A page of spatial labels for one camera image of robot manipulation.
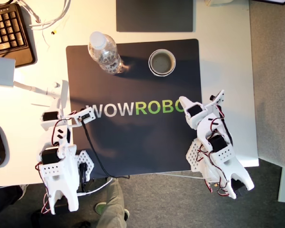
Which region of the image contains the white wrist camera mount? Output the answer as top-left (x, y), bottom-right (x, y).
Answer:
top-left (67, 107), bottom-right (96, 124)
top-left (209, 89), bottom-right (226, 112)

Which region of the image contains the clear plastic water bottle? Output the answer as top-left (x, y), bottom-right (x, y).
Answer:
top-left (87, 31), bottom-right (130, 76)

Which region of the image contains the green shoe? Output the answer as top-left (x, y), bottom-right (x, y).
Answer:
top-left (95, 201), bottom-right (130, 221)

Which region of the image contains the person leg in khaki trousers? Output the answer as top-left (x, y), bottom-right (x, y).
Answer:
top-left (96, 177), bottom-right (126, 228)

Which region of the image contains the black keyboard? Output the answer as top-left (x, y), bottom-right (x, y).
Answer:
top-left (0, 2), bottom-right (37, 67)

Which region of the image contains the dark grey flat pad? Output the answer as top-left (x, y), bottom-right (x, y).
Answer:
top-left (115, 0), bottom-right (196, 33)

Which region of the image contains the black mat with WOWROBO print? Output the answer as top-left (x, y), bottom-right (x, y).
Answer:
top-left (66, 38), bottom-right (203, 178)

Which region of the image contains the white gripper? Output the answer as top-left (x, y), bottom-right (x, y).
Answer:
top-left (179, 96), bottom-right (220, 130)
top-left (39, 80), bottom-right (74, 131)

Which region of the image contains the white power cable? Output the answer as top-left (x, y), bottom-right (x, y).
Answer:
top-left (156, 172), bottom-right (205, 180)
top-left (77, 177), bottom-right (114, 197)

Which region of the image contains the white adapter box with cable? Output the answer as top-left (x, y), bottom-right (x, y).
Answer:
top-left (0, 56), bottom-right (53, 97)

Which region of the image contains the thin white cable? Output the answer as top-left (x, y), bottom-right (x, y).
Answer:
top-left (14, 0), bottom-right (42, 24)
top-left (29, 0), bottom-right (72, 31)

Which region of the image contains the black camera cable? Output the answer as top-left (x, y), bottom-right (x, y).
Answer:
top-left (80, 120), bottom-right (117, 179)

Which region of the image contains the white paper cup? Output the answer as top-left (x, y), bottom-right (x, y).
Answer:
top-left (148, 48), bottom-right (176, 77)

